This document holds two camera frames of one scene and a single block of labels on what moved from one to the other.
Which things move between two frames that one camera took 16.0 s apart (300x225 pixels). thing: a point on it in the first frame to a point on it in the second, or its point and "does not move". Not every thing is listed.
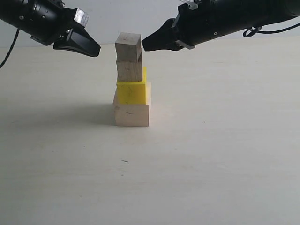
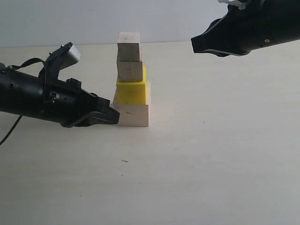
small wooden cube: [128, 46] does not move
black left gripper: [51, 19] to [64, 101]
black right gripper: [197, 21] to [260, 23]
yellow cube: [133, 92] does not move
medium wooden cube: [129, 71] does not move
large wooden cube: [132, 115] does not move
